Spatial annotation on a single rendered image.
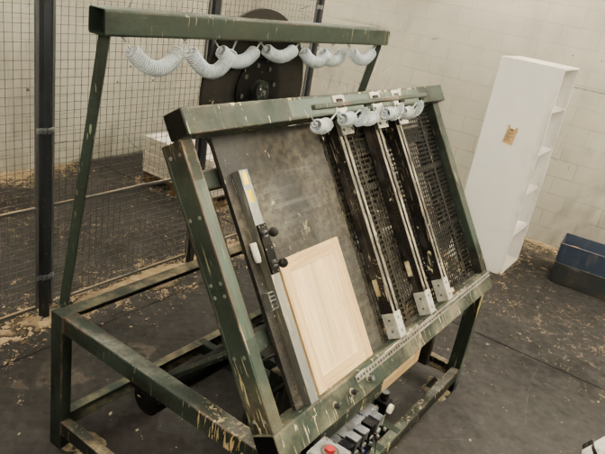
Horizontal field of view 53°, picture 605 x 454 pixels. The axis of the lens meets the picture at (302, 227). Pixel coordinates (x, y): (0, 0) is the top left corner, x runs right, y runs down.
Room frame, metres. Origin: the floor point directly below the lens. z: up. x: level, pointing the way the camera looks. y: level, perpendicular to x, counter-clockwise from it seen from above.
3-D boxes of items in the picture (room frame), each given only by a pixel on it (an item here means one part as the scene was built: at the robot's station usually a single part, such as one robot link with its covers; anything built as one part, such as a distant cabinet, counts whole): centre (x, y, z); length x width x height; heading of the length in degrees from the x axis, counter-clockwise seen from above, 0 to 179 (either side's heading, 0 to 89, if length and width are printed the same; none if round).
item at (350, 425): (2.10, -0.40, 0.69); 0.50 x 0.14 x 0.24; 148
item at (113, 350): (3.03, -0.07, 0.41); 2.20 x 1.38 x 0.83; 148
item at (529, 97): (6.07, -1.95, 1.03); 0.61 x 0.58 x 2.05; 148
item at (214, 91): (3.17, 0.34, 1.85); 0.80 x 0.06 x 0.80; 148
